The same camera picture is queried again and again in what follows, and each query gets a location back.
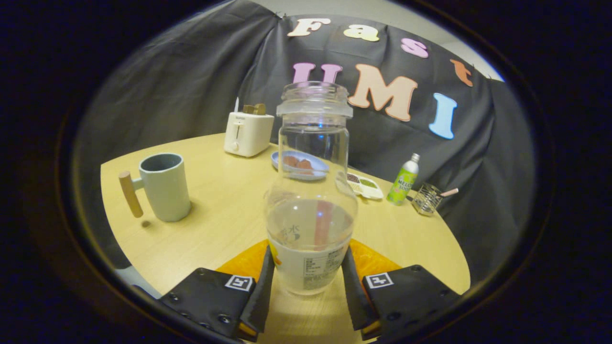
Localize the black backdrop cloth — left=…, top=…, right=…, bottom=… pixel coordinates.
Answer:
left=72, top=0, right=537, bottom=287

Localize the wire mesh holder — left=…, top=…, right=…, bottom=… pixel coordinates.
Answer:
left=412, top=183, right=443, bottom=217

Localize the grey-green cup with wooden handle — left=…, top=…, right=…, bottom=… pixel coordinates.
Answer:
left=119, top=153, right=192, bottom=223

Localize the white toaster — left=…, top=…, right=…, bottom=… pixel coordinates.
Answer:
left=224, top=97, right=275, bottom=158

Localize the green labelled drink bottle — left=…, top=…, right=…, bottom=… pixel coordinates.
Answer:
left=386, top=153, right=421, bottom=206

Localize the wooden table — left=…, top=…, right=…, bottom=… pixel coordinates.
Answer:
left=100, top=133, right=471, bottom=344

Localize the clear glass juice bottle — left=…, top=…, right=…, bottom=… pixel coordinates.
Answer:
left=264, top=81, right=359, bottom=296

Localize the blue plate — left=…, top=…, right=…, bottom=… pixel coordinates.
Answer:
left=271, top=150, right=330, bottom=182

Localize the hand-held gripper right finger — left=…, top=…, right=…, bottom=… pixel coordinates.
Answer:
left=341, top=239, right=462, bottom=342

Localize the white divided condiment tray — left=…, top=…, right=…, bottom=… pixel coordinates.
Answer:
left=347, top=172, right=384, bottom=201

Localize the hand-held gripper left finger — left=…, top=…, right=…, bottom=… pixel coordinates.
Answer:
left=158, top=239, right=276, bottom=343

